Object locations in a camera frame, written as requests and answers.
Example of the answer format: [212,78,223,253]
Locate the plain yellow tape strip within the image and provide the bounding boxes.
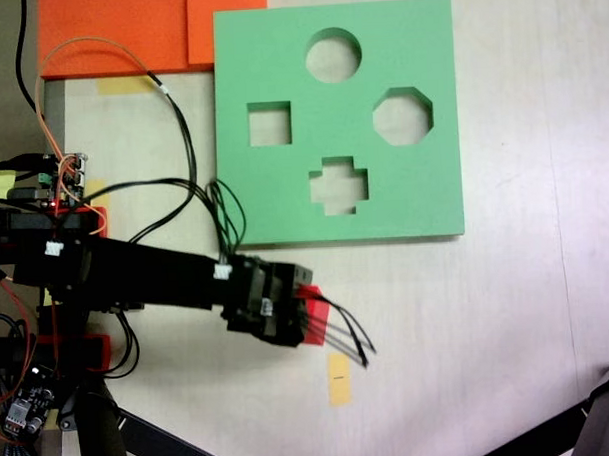
[96,75,155,95]

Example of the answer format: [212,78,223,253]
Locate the green shape sorter board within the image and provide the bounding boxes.
[210,0,467,252]

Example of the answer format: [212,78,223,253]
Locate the small black circuit board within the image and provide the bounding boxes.
[0,364,58,443]

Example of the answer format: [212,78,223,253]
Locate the orange signal cable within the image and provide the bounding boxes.
[33,34,157,198]

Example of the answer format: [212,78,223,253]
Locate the thin red wire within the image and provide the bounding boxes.
[0,276,42,415]

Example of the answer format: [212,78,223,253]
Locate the small yellow tape piece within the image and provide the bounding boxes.
[84,178,109,207]

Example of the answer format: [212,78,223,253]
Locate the black motor wire bundle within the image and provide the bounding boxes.
[121,67,249,260]

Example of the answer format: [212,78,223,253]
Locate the black tripod brace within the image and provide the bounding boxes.
[113,402,241,456]
[468,402,594,456]

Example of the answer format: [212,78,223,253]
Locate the grey tripod leg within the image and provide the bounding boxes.
[568,352,609,456]

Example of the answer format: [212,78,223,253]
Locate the red square block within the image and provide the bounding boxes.
[296,283,333,348]

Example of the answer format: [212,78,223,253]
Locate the orange foam block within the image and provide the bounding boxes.
[35,0,271,79]

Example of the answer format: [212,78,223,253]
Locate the red base clamp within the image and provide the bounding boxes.
[35,332,114,374]
[78,204,110,241]

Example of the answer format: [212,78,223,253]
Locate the thin black gripper wires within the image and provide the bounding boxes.
[306,285,378,372]

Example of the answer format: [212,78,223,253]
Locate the black USB cable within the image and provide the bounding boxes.
[0,153,46,175]

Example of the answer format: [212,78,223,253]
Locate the thick black power cable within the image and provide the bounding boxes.
[17,0,39,113]

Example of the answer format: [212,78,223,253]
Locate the yellow tape strip with mark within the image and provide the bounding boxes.
[327,350,354,408]

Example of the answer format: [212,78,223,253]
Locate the motor driver circuit board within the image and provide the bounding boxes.
[35,152,91,211]

